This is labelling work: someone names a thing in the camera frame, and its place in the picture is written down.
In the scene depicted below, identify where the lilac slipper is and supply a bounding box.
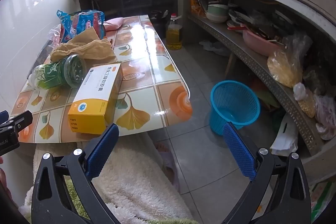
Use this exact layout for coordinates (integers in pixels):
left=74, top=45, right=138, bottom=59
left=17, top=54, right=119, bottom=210
left=156, top=143, right=181, bottom=193

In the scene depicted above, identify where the perforated metal shelf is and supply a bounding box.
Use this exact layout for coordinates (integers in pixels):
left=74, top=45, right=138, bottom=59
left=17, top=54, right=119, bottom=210
left=188, top=13, right=326, bottom=156

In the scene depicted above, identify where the yellow white medicine box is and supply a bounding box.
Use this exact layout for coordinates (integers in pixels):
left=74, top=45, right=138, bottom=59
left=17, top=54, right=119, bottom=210
left=68, top=63, right=124, bottom=135

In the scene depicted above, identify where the blue plastic basket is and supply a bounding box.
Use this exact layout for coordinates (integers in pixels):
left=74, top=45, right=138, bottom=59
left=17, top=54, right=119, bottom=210
left=209, top=80, right=261, bottom=135

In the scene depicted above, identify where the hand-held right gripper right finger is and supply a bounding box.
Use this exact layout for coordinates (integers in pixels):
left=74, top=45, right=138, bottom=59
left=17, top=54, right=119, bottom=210
left=214, top=122, right=313, bottom=224

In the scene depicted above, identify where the blue snack bag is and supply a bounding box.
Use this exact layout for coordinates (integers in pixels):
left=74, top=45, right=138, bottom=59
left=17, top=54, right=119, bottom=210
left=56, top=9, right=107, bottom=43

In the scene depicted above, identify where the white plastic bag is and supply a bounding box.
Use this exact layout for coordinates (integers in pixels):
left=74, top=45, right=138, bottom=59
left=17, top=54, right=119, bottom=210
left=270, top=114, right=300, bottom=153

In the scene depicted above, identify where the cooking oil bottle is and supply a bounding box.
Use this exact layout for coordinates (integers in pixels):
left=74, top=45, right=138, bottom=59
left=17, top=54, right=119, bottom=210
left=165, top=13, right=183, bottom=51

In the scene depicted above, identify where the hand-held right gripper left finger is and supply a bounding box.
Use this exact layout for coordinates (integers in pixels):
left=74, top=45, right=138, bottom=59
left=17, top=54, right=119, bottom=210
left=31, top=123, right=121, bottom=224

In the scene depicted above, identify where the bag of beans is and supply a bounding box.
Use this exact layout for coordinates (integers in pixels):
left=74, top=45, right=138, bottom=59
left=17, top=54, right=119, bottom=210
left=298, top=90, right=317, bottom=118

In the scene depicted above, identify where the black clay stove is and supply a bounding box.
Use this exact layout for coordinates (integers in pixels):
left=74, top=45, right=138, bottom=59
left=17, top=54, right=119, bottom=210
left=150, top=10, right=168, bottom=20

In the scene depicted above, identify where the green white printed sack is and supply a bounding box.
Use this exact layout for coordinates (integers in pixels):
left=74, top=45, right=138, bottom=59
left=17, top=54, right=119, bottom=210
left=310, top=181, right=335, bottom=224

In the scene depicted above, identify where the bag of yellow grains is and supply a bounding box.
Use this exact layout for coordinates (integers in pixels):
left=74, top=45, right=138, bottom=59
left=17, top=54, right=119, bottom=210
left=267, top=35, right=313, bottom=88

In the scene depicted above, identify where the white rag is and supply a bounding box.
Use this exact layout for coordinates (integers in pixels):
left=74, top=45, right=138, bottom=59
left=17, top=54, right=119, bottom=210
left=199, top=40, right=223, bottom=53

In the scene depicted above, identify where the person's left hand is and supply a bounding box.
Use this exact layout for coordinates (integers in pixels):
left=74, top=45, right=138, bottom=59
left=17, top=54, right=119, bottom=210
left=0, top=157, right=12, bottom=201

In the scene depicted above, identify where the green red packet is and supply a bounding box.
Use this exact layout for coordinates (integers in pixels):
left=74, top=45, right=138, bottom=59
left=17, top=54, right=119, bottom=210
left=252, top=77, right=280, bottom=109

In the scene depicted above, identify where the green label plastic bottle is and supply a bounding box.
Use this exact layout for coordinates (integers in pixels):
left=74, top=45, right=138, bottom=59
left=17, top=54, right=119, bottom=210
left=28, top=54, right=87, bottom=90

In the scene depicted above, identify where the wooden stool leg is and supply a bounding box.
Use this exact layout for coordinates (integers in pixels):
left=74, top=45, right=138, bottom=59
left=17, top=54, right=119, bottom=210
left=226, top=53, right=237, bottom=77

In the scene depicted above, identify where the brown paper bag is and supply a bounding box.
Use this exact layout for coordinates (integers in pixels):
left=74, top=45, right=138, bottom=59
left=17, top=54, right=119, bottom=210
left=50, top=27, right=116, bottom=62

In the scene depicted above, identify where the pink plastic bag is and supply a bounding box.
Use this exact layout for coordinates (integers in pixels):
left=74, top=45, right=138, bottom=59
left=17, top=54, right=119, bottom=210
left=314, top=95, right=336, bottom=141

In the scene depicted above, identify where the orange snack packet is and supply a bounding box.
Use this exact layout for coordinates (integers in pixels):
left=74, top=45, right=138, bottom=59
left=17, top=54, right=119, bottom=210
left=190, top=0, right=208, bottom=17

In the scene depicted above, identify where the pink plastic basin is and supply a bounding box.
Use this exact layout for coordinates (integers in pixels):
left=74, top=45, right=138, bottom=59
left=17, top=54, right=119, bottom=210
left=241, top=27, right=282, bottom=57

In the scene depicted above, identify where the small knotted white bag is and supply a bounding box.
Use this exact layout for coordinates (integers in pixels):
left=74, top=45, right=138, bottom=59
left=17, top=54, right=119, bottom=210
left=293, top=82, right=306, bottom=101

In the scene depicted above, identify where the clear plastic bag red print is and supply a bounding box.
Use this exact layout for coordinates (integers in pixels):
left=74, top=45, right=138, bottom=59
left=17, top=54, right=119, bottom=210
left=49, top=26, right=63, bottom=50

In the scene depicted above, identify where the white fleece garment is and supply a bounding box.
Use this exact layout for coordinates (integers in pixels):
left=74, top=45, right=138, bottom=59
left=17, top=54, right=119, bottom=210
left=18, top=135, right=200, bottom=224

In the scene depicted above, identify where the white bowl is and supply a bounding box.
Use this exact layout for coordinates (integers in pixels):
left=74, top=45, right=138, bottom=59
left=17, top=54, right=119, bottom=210
left=205, top=12, right=228, bottom=24

